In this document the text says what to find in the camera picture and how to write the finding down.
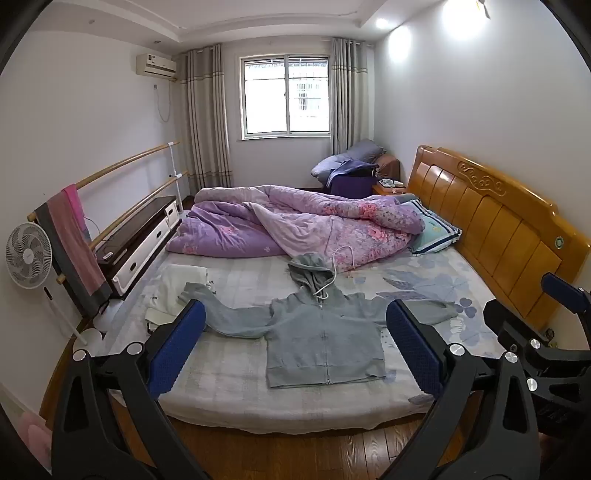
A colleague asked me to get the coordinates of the teal striped pillow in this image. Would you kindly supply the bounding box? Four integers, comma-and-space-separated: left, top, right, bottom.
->
409, 198, 462, 256

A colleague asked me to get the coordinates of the white rail post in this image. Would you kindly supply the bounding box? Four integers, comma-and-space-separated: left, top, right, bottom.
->
168, 142, 179, 217

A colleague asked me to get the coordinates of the grey striped curtain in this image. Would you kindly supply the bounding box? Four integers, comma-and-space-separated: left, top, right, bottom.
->
185, 44, 234, 190
330, 37, 376, 155

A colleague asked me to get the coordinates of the window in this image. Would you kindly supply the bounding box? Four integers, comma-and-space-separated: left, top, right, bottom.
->
238, 54, 332, 140

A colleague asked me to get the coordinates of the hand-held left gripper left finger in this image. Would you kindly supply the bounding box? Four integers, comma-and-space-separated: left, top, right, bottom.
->
51, 300, 208, 480

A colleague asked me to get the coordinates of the wooden headboard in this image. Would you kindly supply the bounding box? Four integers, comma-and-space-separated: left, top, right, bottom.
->
406, 144, 572, 333

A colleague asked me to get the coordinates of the long wooden rail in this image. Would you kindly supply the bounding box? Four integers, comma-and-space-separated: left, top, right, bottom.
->
55, 172, 189, 284
28, 142, 181, 222

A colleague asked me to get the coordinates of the pink soft object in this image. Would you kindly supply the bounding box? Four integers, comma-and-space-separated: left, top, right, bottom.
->
16, 411, 52, 468

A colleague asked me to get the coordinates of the dark top white cabinet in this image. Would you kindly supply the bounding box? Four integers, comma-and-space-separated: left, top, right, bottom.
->
95, 195, 183, 298

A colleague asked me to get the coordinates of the white standing fan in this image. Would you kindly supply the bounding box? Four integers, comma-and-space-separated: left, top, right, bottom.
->
6, 222, 100, 358

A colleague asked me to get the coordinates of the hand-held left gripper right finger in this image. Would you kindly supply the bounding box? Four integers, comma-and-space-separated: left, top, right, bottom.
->
385, 299, 550, 480

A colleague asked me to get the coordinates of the brown chair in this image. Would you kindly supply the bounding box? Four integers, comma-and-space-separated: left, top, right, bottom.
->
376, 154, 399, 180

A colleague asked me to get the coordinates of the grey zip hoodie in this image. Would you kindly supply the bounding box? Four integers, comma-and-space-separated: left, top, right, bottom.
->
178, 253, 460, 389

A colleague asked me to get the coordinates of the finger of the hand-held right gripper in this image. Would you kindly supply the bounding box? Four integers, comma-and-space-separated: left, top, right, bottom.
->
541, 272, 591, 325
482, 299, 561, 358

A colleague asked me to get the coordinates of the grey towel with pink band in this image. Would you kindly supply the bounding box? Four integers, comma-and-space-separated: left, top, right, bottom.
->
34, 187, 114, 317

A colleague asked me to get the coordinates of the lavender pillow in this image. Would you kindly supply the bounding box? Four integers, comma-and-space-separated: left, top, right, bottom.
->
310, 154, 352, 182

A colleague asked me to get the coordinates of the white folded cloth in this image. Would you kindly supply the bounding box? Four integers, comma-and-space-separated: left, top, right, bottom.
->
145, 264, 213, 324

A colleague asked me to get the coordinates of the wooden nightstand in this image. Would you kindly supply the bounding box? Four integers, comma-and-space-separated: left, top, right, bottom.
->
372, 178, 411, 198

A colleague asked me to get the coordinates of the grey blue pillow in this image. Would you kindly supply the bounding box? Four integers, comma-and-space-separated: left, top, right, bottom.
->
346, 138, 387, 163

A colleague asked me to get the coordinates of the purple floral quilt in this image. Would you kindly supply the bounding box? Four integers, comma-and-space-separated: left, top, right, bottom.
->
165, 185, 426, 273

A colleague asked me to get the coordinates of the bed with pale floral sheet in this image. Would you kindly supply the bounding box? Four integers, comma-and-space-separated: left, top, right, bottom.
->
99, 251, 509, 435

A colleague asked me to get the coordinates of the air conditioner cable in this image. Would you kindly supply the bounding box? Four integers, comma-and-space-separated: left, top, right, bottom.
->
154, 82, 174, 123

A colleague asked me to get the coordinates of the white air conditioner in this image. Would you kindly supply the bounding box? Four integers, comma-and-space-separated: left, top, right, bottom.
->
136, 53, 178, 79

